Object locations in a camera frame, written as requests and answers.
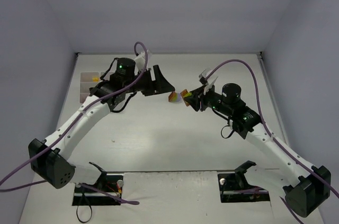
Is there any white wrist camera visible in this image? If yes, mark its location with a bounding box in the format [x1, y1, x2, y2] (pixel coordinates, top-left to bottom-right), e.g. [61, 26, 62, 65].
[199, 68, 218, 95]
[134, 51, 148, 72]

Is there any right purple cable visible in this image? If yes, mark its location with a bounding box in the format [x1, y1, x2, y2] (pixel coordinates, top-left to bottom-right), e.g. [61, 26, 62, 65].
[205, 59, 339, 224]

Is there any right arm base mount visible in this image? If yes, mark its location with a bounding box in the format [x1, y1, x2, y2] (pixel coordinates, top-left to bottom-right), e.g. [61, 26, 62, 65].
[217, 161, 270, 203]

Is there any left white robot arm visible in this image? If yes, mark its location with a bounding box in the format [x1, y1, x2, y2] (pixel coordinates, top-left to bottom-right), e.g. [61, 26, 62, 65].
[28, 57, 175, 189]

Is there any brown sloped lego brick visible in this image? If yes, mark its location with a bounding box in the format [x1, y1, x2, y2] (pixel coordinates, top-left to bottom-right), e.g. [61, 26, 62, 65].
[168, 92, 177, 102]

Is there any small brown lego brick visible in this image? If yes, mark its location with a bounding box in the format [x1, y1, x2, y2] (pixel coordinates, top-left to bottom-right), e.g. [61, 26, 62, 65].
[180, 89, 188, 96]

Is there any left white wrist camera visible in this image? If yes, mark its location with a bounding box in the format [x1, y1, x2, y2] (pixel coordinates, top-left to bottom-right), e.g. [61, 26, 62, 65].
[134, 51, 148, 72]

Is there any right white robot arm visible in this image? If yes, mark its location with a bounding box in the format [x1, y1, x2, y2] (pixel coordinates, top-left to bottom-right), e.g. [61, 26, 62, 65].
[184, 83, 331, 218]

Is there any lavender lego brick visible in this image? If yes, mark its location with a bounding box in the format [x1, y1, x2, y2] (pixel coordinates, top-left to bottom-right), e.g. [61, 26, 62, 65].
[173, 93, 182, 102]

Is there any green lego brick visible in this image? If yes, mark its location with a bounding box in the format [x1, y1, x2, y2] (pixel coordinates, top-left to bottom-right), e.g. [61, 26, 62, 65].
[182, 90, 192, 98]

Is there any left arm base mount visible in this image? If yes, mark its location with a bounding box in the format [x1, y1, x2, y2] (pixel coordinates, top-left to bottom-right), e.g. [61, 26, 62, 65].
[72, 162, 124, 206]

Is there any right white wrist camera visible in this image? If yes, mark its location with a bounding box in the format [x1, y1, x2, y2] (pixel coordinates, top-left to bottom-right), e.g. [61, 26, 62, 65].
[199, 68, 218, 95]

